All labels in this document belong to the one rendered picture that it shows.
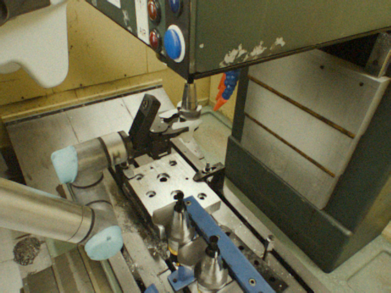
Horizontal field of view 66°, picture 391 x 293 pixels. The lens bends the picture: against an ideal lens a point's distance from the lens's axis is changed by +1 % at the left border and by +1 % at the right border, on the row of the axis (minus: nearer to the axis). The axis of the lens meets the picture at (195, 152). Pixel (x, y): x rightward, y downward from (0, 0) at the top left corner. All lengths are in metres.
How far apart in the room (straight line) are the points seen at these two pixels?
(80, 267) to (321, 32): 1.07
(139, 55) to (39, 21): 1.66
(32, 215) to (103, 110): 1.28
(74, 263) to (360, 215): 1.02
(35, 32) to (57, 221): 0.46
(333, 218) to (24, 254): 1.19
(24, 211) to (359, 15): 0.58
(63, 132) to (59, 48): 1.55
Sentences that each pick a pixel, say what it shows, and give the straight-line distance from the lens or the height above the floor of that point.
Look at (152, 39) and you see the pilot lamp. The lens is 0.37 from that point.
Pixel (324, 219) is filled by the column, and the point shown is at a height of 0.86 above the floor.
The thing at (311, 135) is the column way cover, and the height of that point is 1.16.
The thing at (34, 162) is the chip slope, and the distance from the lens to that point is 1.67.
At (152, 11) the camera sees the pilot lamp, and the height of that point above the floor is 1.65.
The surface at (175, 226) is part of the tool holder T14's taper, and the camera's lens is 0.61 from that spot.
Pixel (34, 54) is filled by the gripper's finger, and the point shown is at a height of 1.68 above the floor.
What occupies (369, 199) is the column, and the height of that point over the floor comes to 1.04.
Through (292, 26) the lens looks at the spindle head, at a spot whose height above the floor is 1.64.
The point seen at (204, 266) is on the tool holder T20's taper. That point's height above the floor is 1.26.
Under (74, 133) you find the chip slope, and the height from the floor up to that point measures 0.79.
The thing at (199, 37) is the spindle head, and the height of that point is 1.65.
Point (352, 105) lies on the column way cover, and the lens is 0.97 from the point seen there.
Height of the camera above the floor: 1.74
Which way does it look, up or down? 39 degrees down
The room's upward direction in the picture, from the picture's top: 3 degrees clockwise
